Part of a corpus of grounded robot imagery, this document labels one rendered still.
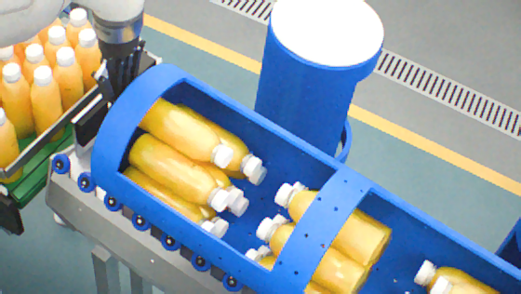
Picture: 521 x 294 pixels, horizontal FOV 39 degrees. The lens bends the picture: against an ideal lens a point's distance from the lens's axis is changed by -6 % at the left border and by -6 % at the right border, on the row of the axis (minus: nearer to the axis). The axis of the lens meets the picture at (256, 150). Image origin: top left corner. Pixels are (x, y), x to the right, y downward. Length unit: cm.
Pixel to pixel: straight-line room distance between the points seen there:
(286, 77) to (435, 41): 174
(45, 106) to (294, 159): 55
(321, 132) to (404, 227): 55
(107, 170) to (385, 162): 171
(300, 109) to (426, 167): 119
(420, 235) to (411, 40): 206
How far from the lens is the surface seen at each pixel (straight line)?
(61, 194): 172
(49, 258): 266
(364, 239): 134
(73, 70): 170
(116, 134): 141
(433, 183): 299
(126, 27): 129
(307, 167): 153
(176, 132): 143
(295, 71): 184
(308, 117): 193
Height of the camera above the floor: 230
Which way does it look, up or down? 52 degrees down
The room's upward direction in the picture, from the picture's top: 10 degrees clockwise
